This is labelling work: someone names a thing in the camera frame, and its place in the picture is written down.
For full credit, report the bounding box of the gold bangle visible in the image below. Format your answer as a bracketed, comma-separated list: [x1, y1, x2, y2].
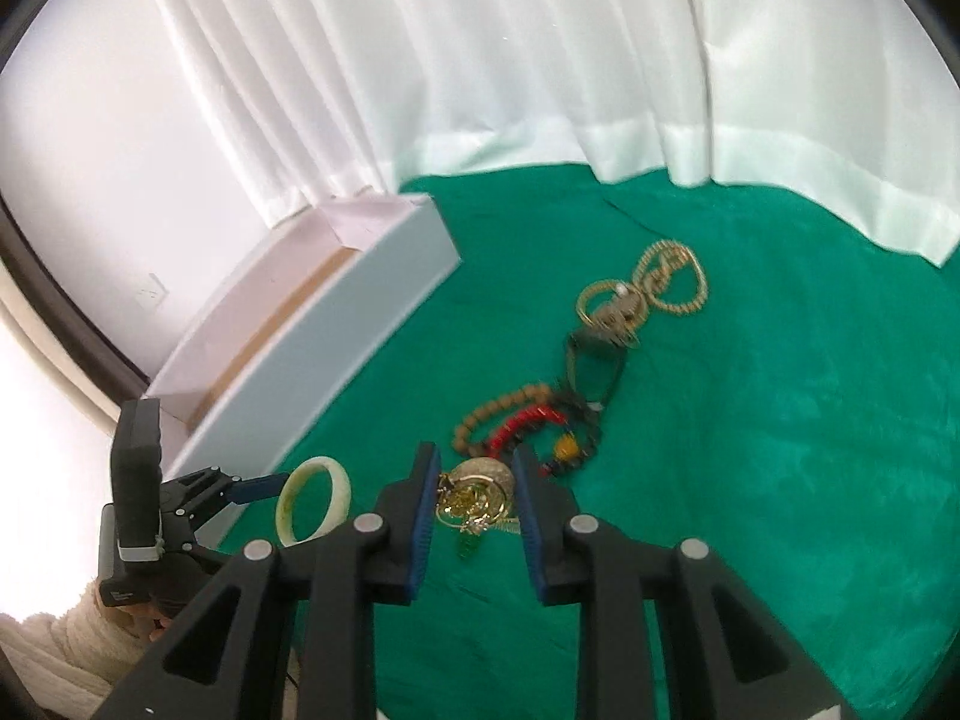
[576, 280, 649, 332]

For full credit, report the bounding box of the left hand black glove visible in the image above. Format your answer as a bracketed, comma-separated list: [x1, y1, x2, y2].
[96, 554, 210, 642]

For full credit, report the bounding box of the white curtain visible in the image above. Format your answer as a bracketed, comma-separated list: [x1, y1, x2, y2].
[155, 0, 958, 265]

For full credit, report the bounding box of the gold earrings cluster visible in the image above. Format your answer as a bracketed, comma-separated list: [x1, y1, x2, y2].
[434, 457, 521, 559]

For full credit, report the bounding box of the white cardboard box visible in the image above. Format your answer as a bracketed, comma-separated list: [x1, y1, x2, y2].
[141, 191, 463, 550]

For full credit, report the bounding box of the black camera box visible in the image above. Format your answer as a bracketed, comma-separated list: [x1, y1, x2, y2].
[98, 398, 164, 608]

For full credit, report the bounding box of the white jade bangle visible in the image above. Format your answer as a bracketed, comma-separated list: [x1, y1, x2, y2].
[275, 455, 353, 548]

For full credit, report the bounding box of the red bead bracelet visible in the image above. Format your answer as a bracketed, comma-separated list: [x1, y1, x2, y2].
[486, 401, 568, 467]

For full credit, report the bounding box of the pearl pendant silver necklace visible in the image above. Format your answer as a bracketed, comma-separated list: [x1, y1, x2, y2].
[584, 284, 648, 350]

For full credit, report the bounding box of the brown wooden bead bracelet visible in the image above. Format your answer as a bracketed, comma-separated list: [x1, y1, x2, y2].
[451, 382, 555, 458]

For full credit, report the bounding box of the green velvet cloth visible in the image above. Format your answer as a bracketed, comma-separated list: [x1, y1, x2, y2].
[216, 163, 960, 720]

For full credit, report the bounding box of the black leather wristwatch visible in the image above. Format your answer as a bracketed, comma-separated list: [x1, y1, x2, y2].
[565, 327, 628, 411]

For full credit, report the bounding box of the gold bead necklace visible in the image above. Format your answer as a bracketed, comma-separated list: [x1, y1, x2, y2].
[632, 239, 710, 319]

